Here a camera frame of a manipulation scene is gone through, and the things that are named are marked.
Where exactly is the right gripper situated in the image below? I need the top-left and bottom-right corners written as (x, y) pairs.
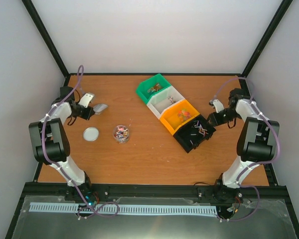
top-left (205, 108), bottom-right (240, 127)

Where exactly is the metal scoop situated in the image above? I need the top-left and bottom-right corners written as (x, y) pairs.
top-left (93, 103), bottom-right (108, 115)

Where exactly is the white round lid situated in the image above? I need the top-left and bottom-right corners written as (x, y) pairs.
top-left (83, 127), bottom-right (99, 142)

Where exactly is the black plastic bin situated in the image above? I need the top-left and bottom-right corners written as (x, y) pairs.
top-left (173, 115), bottom-right (216, 153)

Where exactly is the yellow plastic bin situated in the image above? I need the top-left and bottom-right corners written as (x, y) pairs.
top-left (159, 100), bottom-right (200, 135)

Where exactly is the clear plastic cup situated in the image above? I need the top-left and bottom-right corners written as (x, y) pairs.
top-left (113, 125), bottom-right (130, 143)

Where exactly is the white plastic bin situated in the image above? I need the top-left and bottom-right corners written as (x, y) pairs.
top-left (147, 86), bottom-right (185, 119)

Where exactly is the green plastic bin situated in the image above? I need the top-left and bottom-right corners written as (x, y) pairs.
top-left (136, 74), bottom-right (171, 104)

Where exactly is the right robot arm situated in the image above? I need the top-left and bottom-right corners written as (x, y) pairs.
top-left (207, 88), bottom-right (280, 202)

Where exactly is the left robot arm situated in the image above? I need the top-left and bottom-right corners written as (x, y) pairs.
top-left (28, 86), bottom-right (94, 201)

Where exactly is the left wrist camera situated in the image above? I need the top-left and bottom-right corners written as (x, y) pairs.
top-left (78, 93), bottom-right (95, 108)

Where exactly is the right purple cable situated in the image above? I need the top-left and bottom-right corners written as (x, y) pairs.
top-left (213, 76), bottom-right (282, 222)

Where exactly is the purple cable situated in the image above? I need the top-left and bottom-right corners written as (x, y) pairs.
top-left (41, 65), bottom-right (120, 220)
top-left (213, 76), bottom-right (282, 222)

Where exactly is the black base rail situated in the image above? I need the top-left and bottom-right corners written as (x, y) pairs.
top-left (64, 183), bottom-right (242, 205)

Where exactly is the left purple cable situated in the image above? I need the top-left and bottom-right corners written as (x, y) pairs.
top-left (41, 65), bottom-right (120, 220)

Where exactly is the light blue cable duct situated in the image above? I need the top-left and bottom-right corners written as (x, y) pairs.
top-left (28, 202), bottom-right (217, 217)

